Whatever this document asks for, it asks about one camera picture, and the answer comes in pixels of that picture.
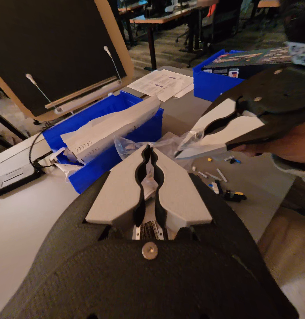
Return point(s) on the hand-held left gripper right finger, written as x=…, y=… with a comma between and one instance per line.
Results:
x=185, y=196

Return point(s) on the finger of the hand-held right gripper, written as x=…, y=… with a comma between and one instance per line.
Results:
x=232, y=134
x=217, y=113

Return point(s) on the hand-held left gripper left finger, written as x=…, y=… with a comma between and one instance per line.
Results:
x=115, y=196

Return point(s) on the clear plastic bag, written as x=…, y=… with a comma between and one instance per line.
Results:
x=132, y=147

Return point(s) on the person's right forearm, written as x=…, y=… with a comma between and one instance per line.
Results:
x=297, y=170

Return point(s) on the scattered small lego pieces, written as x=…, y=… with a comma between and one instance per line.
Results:
x=221, y=175

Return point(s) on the pile of black lego beams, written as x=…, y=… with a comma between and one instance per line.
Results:
x=148, y=230

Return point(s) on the dark lego set box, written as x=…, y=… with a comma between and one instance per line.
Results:
x=247, y=62

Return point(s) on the small black lego assembly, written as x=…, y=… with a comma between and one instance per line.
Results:
x=234, y=196

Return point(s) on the person's right hand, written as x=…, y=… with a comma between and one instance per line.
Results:
x=267, y=147

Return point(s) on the blue plastic bin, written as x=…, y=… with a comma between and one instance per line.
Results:
x=92, y=173
x=209, y=84

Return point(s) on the white paper bag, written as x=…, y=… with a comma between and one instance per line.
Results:
x=105, y=139

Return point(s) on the printed paper sheets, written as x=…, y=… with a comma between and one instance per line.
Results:
x=157, y=82

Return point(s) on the black office chair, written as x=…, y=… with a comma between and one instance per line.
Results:
x=224, y=22

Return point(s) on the wooden office desk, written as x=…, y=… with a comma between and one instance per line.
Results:
x=167, y=17

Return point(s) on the black easel stand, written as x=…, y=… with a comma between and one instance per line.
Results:
x=8, y=124

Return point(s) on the black board with wooden frame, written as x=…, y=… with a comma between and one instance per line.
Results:
x=55, y=49

